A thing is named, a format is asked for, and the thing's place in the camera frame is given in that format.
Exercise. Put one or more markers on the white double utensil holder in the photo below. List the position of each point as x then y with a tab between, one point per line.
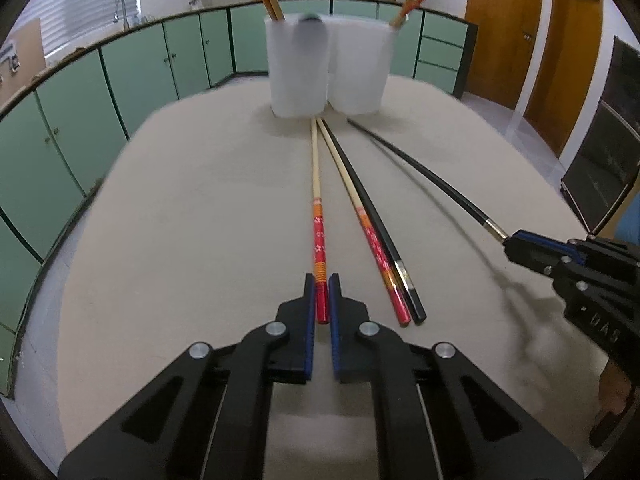
342	62

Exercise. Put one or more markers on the right wooden door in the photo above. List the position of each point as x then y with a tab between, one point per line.
566	70

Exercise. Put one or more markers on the dark spoon left compartment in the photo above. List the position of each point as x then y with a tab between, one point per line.
309	18

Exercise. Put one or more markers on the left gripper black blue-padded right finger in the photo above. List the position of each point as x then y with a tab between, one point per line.
437	415

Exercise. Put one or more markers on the red orange patterned chopstick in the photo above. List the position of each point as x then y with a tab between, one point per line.
320	279

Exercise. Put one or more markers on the green lower cabinets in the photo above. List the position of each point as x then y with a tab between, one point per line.
61	133

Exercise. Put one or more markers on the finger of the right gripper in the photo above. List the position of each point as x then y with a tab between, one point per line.
532	258
547	243

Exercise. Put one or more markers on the brown cardboard board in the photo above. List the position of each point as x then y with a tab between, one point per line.
22	59

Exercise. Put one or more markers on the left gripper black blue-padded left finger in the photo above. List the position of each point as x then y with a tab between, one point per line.
205	416

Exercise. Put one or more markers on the window blinds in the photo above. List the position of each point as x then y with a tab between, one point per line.
85	5

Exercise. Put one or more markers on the wooden door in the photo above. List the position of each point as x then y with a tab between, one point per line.
506	32
566	70

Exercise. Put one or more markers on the black chopstick silver band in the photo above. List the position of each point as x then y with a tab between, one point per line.
405	283

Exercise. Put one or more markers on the left wooden door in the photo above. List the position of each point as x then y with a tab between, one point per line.
506	32

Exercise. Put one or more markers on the person's hand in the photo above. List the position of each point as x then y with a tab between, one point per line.
614	389

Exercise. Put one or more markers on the dark cabinet at right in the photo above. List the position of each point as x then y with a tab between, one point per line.
606	165

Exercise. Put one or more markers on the kitchen faucet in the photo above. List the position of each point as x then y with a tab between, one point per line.
120	14

